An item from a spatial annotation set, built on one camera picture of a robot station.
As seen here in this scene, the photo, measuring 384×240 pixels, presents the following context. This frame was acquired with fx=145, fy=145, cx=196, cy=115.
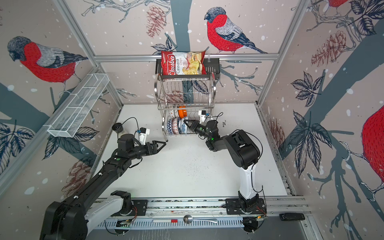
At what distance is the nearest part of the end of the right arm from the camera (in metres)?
0.76

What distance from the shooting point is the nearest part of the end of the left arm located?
643mm

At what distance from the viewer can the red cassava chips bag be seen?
87 centimetres
